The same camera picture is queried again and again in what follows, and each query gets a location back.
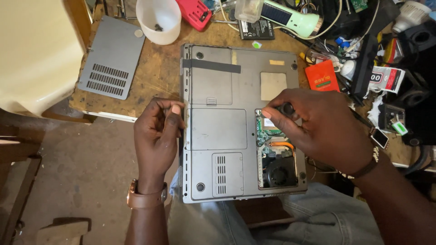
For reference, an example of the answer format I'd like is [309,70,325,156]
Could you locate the person's left hand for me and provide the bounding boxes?
[134,98,186,194]

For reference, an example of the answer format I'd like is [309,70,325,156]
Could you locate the brown leather wristwatch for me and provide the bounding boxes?
[127,179,168,209]

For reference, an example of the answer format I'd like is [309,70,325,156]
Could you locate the dark wooden bench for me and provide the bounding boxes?
[0,125,45,245]

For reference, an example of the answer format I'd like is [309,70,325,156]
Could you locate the brown beaded bracelet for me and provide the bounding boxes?
[341,146,381,180]

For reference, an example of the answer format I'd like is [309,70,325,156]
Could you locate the orange packet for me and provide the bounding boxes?
[305,60,340,93]

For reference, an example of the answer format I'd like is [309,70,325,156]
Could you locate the person's right hand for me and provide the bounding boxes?
[261,88,376,177]

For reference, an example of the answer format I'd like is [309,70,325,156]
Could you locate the wooden block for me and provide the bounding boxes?
[35,217,92,245]

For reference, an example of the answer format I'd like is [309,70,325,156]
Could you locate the cream plastic chair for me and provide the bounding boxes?
[0,0,93,118]

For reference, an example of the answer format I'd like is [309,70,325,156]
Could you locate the black phone battery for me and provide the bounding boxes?
[238,19,275,41]

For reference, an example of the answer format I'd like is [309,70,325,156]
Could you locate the clear plastic container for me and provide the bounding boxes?
[234,0,265,24]

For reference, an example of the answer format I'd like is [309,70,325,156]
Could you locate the red battery charger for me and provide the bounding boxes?
[175,0,213,32]

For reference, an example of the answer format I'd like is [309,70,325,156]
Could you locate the grey vented laptop cover panel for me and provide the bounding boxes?
[77,15,146,101]

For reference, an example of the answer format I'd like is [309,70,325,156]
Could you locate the black screwdriver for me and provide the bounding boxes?
[277,102,295,116]

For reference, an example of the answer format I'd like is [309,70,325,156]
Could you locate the white plastic cup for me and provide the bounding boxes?
[136,0,182,46]

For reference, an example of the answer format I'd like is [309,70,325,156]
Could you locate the white bulb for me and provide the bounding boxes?
[392,1,433,34]

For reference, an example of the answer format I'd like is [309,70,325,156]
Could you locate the pale green solar flashlight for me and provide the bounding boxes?
[260,0,324,39]

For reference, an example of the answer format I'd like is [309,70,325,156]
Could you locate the black box with green tag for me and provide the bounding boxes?
[377,103,409,136]

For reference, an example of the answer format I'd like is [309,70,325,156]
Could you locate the long black adapter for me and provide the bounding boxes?
[350,34,379,98]

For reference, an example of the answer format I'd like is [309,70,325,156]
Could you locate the white cable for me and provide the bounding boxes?
[218,0,381,41]

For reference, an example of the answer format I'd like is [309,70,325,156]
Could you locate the white crumpled tissue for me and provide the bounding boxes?
[366,91,386,129]

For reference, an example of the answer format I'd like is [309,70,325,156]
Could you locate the black smartwatch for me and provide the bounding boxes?
[351,108,390,150]

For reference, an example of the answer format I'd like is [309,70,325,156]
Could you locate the black hose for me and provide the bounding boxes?
[405,145,432,176]

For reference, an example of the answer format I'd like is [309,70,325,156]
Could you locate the grey laptop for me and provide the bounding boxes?
[178,43,308,204]

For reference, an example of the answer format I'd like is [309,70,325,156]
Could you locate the heap of cables and parts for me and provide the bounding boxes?
[279,0,436,147]

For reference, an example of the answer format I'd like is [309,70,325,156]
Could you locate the white and red packet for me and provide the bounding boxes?
[369,66,406,94]

